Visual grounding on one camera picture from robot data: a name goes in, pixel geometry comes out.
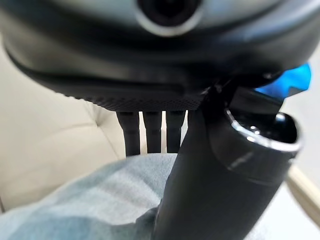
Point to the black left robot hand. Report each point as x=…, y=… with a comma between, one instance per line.
x=205, y=175

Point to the cream leather sofa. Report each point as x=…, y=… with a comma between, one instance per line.
x=50, y=135

